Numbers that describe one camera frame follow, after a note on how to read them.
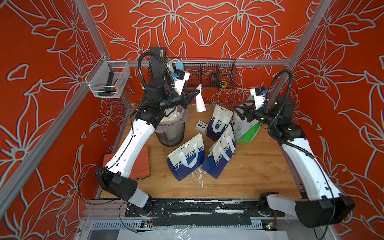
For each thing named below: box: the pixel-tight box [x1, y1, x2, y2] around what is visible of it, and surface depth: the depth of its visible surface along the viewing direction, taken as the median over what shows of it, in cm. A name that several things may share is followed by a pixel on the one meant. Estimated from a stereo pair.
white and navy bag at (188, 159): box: [167, 133, 205, 182], surface depth 74 cm
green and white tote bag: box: [231, 108, 261, 143], surface depth 95 cm
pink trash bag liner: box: [155, 105, 189, 133], surface depth 79 cm
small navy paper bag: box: [206, 104, 234, 142], surface depth 91 cm
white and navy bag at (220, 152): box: [202, 124, 236, 179], surface depth 76 cm
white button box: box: [195, 120, 209, 133], surface depth 106 cm
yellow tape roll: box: [219, 80, 228, 89], surface depth 97 cm
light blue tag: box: [175, 62, 185, 71], surface depth 91 cm
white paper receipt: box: [196, 84, 207, 112], surface depth 66 cm
